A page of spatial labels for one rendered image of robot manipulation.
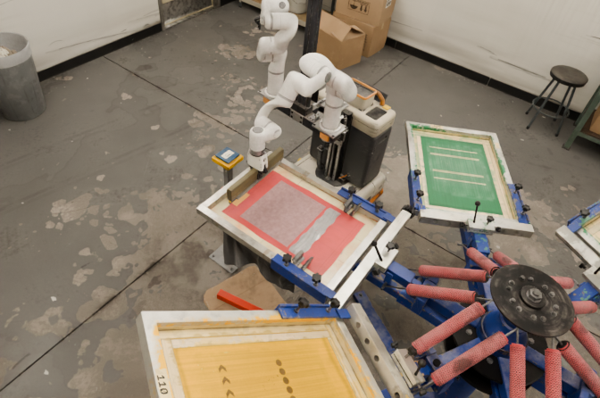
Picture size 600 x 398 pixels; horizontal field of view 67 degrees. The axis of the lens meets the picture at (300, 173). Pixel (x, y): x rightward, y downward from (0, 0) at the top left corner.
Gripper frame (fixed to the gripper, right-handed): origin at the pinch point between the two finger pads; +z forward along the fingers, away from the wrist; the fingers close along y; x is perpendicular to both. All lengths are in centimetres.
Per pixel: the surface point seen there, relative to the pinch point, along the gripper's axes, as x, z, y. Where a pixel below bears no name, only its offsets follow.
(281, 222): 7.2, 14.5, -22.6
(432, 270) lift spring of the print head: -4, 1, -96
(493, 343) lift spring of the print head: 22, -14, -126
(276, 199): -3.4, 14.6, -10.7
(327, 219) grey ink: -9.4, 14.2, -39.1
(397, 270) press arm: 1, 6, -83
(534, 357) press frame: 1, 8, -145
